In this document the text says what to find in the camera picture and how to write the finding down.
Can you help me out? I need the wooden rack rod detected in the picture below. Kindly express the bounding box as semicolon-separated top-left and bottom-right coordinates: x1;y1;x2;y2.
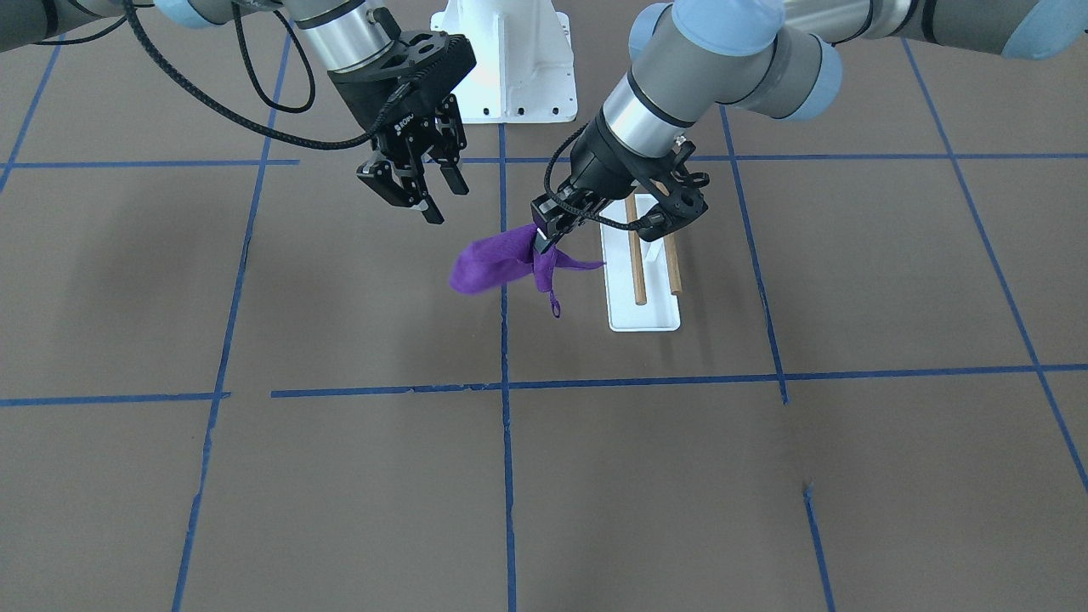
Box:
651;174;684;297
625;194;648;306

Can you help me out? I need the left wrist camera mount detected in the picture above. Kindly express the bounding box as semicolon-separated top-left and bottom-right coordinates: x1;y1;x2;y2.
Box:
634;142;710;241

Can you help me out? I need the front wooden rack rod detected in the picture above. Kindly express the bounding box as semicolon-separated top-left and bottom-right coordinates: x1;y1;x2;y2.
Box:
625;194;648;306

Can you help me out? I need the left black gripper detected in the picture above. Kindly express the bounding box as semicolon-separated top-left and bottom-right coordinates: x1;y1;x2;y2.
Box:
531;110;654;255

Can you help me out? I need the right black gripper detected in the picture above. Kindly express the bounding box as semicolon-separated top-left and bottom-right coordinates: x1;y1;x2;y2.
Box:
329;32;477;224

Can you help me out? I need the white rack wire stand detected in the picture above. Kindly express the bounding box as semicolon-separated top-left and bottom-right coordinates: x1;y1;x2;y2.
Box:
643;238;665;266

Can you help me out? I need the white rack base tray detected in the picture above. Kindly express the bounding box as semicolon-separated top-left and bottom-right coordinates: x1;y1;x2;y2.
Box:
601;227;683;332

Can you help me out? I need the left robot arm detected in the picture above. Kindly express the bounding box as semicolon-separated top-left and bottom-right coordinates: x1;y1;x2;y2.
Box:
531;1;1085;254

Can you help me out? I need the rear wooden rack rod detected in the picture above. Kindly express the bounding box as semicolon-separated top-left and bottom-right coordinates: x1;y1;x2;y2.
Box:
651;174;684;297

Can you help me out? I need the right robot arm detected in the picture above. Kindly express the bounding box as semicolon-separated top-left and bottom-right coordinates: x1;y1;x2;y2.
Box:
1;1;477;224

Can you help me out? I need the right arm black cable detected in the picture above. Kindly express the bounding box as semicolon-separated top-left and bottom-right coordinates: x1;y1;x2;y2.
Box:
34;0;400;152

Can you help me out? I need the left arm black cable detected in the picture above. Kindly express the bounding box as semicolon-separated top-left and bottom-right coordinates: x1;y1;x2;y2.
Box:
544;123;647;232

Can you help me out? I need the purple towel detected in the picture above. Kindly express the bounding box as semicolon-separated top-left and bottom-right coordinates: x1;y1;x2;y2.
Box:
448;224;604;319

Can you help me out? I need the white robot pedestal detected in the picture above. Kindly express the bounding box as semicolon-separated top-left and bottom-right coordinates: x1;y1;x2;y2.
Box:
430;1;578;124

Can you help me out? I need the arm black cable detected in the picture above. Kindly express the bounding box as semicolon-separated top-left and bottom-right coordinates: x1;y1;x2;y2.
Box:
34;0;400;152
544;123;647;232

